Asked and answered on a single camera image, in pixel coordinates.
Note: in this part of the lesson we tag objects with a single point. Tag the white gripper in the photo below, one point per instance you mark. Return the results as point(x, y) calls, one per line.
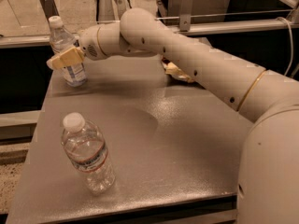
point(89, 43)

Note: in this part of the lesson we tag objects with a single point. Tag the blue label plastic water bottle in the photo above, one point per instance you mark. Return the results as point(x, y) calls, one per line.
point(60, 39)

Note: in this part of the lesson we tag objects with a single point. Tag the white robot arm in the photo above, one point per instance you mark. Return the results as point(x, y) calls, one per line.
point(268, 180)

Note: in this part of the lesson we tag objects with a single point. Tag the red label clear water bottle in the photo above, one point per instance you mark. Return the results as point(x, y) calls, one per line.
point(85, 146)

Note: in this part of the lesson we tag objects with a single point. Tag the yellow brown chip bag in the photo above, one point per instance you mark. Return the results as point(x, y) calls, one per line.
point(172, 70)

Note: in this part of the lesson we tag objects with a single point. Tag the left grey metal bracket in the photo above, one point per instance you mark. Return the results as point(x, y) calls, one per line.
point(49, 8)

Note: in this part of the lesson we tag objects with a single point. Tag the grey metal bracket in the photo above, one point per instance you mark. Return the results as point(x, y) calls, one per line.
point(185, 15)
point(49, 8)

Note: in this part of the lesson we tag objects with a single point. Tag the right grey metal bracket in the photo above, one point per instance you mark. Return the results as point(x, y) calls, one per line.
point(185, 15)

